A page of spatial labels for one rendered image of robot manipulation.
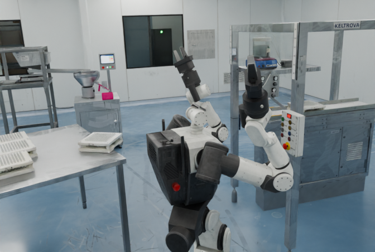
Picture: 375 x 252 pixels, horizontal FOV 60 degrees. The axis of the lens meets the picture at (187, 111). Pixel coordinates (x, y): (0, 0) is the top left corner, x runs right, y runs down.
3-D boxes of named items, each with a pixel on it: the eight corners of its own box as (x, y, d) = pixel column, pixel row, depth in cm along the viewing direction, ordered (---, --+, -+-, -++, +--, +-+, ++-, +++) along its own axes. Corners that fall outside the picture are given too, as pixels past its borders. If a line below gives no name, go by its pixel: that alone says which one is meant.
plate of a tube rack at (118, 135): (77, 145, 236) (77, 142, 235) (94, 134, 259) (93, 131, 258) (109, 146, 231) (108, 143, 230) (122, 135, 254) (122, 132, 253)
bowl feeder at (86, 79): (76, 101, 461) (72, 74, 451) (76, 96, 494) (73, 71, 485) (110, 97, 474) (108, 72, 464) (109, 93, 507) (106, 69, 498)
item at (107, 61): (102, 95, 491) (98, 53, 476) (102, 94, 501) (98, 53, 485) (118, 94, 497) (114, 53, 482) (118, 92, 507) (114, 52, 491)
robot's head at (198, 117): (194, 132, 139) (193, 112, 137) (186, 125, 148) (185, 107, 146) (208, 130, 141) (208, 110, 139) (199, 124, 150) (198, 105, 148)
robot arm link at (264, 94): (239, 87, 105) (243, 116, 112) (269, 83, 103) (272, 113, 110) (238, 68, 115) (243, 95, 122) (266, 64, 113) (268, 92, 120)
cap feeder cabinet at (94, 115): (80, 154, 465) (73, 103, 445) (81, 142, 517) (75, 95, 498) (124, 149, 481) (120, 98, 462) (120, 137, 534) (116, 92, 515)
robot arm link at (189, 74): (180, 61, 180) (189, 81, 181) (169, 65, 173) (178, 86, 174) (196, 53, 171) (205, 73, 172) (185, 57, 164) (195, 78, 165)
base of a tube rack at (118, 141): (78, 151, 237) (78, 148, 236) (94, 140, 260) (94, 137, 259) (109, 153, 232) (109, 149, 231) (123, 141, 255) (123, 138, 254)
